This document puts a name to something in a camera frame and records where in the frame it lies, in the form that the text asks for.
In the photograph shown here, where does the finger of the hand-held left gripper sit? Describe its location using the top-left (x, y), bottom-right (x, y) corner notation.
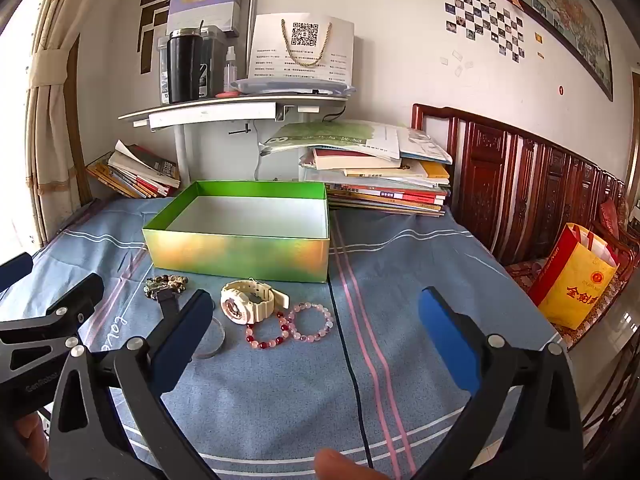
top-left (0, 274), bottom-right (105, 345)
top-left (0, 252), bottom-right (35, 293)

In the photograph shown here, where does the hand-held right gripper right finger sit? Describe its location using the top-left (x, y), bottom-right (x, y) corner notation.
top-left (415, 287), bottom-right (586, 480)

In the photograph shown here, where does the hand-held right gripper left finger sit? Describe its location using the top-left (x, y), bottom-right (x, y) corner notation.
top-left (47, 288), bottom-right (221, 480)

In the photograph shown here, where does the brown wooden bead bracelet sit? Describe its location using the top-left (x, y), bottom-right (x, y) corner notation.
top-left (144, 274), bottom-right (190, 301)

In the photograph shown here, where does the white wrist watch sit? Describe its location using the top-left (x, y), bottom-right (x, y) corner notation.
top-left (220, 280), bottom-right (291, 325)

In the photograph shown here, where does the red and pink bead bracelet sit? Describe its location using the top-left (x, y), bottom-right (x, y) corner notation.
top-left (244, 310), bottom-right (296, 352)

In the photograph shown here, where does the green iridescent cardboard box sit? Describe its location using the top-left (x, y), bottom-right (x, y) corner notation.
top-left (141, 180), bottom-right (332, 285)

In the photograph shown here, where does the person's left hand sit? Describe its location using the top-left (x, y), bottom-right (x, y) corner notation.
top-left (12, 411), bottom-right (51, 461)

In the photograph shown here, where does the person's right hand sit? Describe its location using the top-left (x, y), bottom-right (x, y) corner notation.
top-left (314, 449), bottom-right (396, 480)

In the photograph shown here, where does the silver bangle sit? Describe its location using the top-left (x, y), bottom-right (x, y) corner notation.
top-left (192, 316), bottom-right (227, 360)

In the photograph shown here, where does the blue striped cloth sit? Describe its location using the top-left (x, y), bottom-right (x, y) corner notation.
top-left (0, 195), bottom-right (566, 480)

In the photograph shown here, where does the small leaning stack of books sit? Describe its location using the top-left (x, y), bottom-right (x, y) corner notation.
top-left (85, 139), bottom-right (182, 200)

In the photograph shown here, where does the yellow and red shopping bag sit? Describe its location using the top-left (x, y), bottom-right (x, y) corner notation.
top-left (527, 222), bottom-right (621, 331)

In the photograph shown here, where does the beige curtain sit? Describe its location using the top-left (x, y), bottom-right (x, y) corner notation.
top-left (25, 0), bottom-right (118, 246)

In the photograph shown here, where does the red carved wooden bench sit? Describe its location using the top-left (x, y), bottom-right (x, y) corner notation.
top-left (411, 102), bottom-right (640, 341)

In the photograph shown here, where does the large stack of books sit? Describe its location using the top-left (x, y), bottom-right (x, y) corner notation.
top-left (260, 120), bottom-right (453, 218)

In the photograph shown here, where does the red cushion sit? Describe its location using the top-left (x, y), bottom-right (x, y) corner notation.
top-left (597, 199), bottom-right (632, 241)

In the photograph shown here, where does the white desk shelf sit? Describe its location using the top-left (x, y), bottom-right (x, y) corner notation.
top-left (118, 95), bottom-right (351, 196)

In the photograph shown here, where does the black tumbler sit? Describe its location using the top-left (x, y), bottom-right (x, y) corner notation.
top-left (166, 29), bottom-right (203, 105)

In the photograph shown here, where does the small clear spray bottle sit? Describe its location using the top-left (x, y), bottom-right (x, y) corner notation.
top-left (223, 46), bottom-right (238, 93)

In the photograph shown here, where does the framed floral painting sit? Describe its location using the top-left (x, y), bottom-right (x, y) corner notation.
top-left (481, 0), bottom-right (615, 102)

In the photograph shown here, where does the black cable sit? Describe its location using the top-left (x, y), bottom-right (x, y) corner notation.
top-left (327, 205), bottom-right (373, 468)

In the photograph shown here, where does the brown wall decoration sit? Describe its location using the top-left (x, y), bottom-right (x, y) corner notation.
top-left (137, 0), bottom-right (173, 76)

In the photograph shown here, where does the white paper bag gold handle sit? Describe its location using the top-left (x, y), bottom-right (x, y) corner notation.
top-left (247, 12), bottom-right (355, 83)

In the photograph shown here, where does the wall photo collage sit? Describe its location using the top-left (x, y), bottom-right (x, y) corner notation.
top-left (442, 0), bottom-right (526, 61)

